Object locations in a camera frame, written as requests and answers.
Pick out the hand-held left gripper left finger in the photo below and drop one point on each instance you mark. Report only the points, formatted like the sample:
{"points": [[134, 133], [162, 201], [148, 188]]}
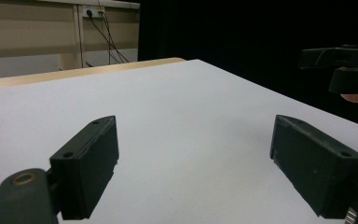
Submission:
{"points": [[84, 168]]}

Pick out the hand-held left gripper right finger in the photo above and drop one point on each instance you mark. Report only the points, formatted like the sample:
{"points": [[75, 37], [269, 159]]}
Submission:
{"points": [[313, 168]]}

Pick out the black curtain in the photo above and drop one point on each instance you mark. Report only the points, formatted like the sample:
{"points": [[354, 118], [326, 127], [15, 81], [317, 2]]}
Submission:
{"points": [[254, 46]]}

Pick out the beige wall post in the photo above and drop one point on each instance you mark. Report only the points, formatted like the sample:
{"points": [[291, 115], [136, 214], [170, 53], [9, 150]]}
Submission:
{"points": [[78, 35]]}

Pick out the white wall power socket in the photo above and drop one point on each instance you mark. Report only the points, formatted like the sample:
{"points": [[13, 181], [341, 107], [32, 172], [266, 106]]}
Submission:
{"points": [[93, 11]]}

